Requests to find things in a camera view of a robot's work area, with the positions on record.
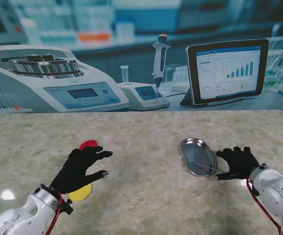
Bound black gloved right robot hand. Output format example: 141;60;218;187
215;146;261;182

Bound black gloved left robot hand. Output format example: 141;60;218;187
51;146;113;194

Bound clear culture dish yellow lid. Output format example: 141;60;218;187
68;183;92;202

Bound clear culture dish yellow base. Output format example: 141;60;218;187
79;139;99;151

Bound steel kidney tray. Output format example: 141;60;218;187
180;137;217;178

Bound printed laboratory backdrop poster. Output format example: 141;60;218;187
0;0;283;115

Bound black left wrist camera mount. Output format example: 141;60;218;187
60;198;74;216

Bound red right wrist cable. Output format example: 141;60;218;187
246;177;283;233

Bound red wrist cable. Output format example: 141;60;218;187
246;177;283;233
44;192;64;235

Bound red left wrist cable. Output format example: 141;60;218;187
44;192;64;235

